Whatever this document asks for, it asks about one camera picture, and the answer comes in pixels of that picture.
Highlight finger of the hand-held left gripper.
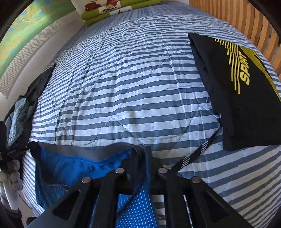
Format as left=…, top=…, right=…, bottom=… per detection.
left=5, top=143, right=31, bottom=157

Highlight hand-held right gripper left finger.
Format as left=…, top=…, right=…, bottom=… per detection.
left=26, top=146, right=145, bottom=228

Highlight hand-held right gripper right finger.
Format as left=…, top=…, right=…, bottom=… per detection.
left=145, top=146, right=254, bottom=228

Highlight blue pinstriped shorts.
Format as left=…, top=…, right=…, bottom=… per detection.
left=30, top=141, right=161, bottom=228

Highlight person's left forearm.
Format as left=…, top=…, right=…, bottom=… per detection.
left=0, top=207, right=22, bottom=228

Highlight pile of black clothes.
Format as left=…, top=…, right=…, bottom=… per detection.
left=3, top=62, right=57, bottom=152

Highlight person's left hand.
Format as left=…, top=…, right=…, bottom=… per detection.
left=0, top=160, right=24, bottom=192

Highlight grey-blue garment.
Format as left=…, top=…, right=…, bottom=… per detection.
left=8, top=98, right=29, bottom=145

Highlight blue white striped blanket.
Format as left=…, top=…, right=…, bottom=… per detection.
left=21, top=0, right=281, bottom=222

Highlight black garment with yellow print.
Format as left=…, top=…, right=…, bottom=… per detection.
left=188, top=32, right=281, bottom=152

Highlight folded green floral blanket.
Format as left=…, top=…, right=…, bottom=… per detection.
left=81, top=0, right=163, bottom=27

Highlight wooden slatted headboard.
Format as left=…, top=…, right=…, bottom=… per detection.
left=189, top=0, right=281, bottom=77

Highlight black drawstring with white marks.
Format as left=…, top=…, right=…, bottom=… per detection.
left=172, top=112, right=223, bottom=174

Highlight green landscape wall poster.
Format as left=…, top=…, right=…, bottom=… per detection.
left=0, top=0, right=76, bottom=75

